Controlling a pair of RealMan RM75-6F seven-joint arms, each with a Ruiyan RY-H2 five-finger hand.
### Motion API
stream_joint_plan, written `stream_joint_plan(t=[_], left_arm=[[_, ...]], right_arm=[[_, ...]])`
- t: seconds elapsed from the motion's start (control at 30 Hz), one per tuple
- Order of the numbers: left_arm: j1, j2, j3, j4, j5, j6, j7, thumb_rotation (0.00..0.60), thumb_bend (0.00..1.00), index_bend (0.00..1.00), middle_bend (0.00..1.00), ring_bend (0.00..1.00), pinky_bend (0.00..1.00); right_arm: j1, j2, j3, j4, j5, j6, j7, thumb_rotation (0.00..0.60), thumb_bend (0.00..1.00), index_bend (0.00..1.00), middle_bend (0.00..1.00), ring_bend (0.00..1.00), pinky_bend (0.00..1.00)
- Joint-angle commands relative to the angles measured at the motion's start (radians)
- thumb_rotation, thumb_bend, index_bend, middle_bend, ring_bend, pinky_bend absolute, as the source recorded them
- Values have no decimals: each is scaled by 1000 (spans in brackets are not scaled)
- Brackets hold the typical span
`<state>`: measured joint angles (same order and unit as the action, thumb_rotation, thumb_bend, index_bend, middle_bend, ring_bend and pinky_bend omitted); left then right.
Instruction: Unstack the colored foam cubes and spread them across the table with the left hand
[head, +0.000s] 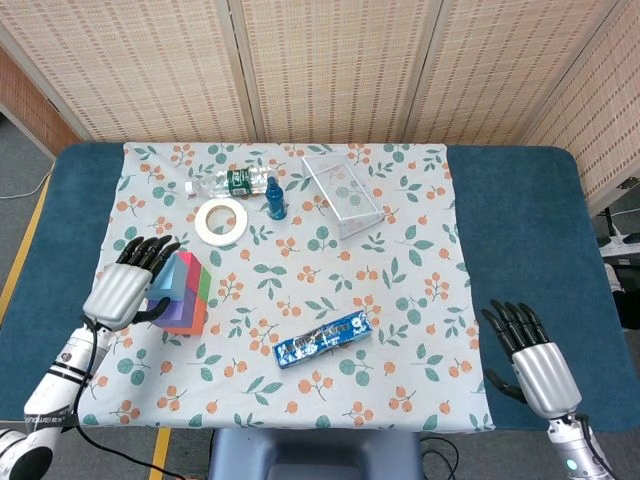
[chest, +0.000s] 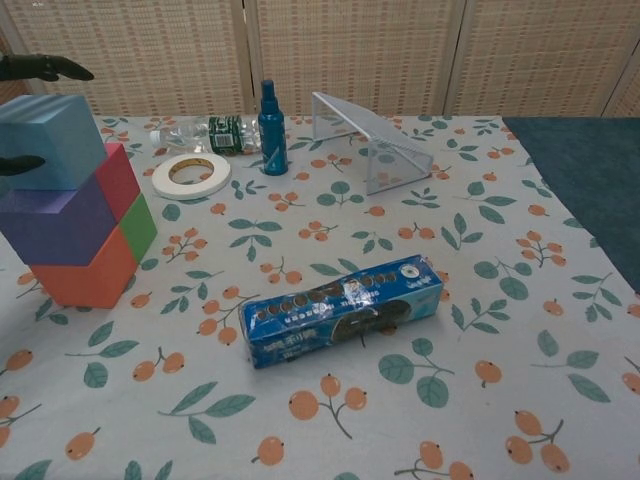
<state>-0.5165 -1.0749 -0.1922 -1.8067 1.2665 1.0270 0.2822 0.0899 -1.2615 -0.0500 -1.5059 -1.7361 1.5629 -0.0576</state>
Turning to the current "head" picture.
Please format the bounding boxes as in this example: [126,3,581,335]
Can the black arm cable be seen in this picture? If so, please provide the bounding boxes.
[62,314,171,480]

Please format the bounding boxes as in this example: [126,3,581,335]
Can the light blue foam block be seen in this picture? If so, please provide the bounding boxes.
[148,253,187,305]

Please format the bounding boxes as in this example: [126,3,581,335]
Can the dark blue table cover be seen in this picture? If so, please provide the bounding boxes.
[0,142,627,422]

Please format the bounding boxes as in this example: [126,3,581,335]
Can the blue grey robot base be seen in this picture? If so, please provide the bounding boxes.
[207,428,424,480]

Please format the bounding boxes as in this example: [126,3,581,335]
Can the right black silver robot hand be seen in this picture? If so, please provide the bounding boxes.
[480,299,584,419]

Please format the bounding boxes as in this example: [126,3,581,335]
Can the white floor cable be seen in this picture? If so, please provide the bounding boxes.
[0,168,54,199]

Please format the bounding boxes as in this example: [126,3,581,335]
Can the blue spray bottle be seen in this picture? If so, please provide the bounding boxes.
[264,175,289,222]

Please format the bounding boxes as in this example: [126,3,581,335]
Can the purple foam cube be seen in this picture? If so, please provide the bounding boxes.
[157,299,194,334]

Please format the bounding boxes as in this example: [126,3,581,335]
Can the red foam cube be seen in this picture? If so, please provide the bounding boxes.
[172,251,204,302]

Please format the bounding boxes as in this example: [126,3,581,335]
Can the floral print tablecloth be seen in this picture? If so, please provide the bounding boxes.
[77,142,496,432]

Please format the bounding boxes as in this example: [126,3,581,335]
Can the orange foam cube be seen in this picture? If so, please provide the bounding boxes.
[186,297,209,337]

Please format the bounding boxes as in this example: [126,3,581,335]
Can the white tape roll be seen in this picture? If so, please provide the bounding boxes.
[194,197,249,246]

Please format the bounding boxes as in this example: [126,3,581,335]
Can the bamboo folding screen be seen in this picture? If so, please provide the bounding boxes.
[0,0,640,211]

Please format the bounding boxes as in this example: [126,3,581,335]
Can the green foam cube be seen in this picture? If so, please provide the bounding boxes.
[198,267,214,307]

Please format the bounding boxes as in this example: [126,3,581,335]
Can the clear acrylic triangular stand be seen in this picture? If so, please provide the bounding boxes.
[300,154,387,242]

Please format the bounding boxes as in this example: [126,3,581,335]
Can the clear plastic water bottle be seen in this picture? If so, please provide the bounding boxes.
[183,166,279,199]

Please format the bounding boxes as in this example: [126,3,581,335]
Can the blue cookie box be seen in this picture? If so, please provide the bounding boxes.
[272,309,374,372]

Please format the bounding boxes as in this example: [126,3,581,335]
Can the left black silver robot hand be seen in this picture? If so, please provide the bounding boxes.
[81,234,181,332]

